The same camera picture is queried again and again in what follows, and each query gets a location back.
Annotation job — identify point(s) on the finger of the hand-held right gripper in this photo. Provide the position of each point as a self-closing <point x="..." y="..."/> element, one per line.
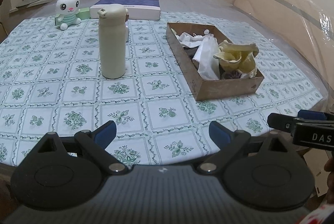
<point x="315" y="115"/>
<point x="281" y="122"/>

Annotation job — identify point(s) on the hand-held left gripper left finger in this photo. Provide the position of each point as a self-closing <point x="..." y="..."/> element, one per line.
<point x="105" y="132"/>

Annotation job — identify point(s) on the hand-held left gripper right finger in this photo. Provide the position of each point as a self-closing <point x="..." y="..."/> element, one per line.
<point x="219" y="132"/>

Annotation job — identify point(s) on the brown cardboard box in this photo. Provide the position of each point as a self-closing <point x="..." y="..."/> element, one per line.
<point x="221" y="89"/>

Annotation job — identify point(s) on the purple velvet scrunchie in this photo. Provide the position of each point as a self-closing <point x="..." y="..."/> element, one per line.
<point x="231" y="75"/>

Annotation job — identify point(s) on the cream yellow cloth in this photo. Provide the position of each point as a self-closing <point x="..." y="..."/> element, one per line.
<point x="242" y="59"/>

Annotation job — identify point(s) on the grey face mask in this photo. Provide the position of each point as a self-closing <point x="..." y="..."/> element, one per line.
<point x="191" y="53"/>

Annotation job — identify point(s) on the person's right forearm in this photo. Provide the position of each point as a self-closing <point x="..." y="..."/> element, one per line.
<point x="321" y="213"/>

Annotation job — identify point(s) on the person's right hand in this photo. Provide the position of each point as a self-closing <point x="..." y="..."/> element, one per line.
<point x="330" y="169"/>

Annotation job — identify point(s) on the light wooden board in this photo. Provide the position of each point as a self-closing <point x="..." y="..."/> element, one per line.
<point x="313" y="174"/>

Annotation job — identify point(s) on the beige thermos bottle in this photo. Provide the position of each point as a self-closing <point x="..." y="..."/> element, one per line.
<point x="112" y="51"/>

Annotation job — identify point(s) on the plastic-wrapped headboard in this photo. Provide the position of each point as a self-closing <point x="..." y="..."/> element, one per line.
<point x="292" y="15"/>

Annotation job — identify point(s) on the light green box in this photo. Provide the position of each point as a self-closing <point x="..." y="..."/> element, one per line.
<point x="84" y="14"/>

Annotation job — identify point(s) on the white rabbit plush toy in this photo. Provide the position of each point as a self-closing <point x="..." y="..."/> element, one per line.
<point x="66" y="8"/>

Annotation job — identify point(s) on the purple and white flat box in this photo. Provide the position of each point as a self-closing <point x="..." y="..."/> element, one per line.
<point x="135" y="4"/>

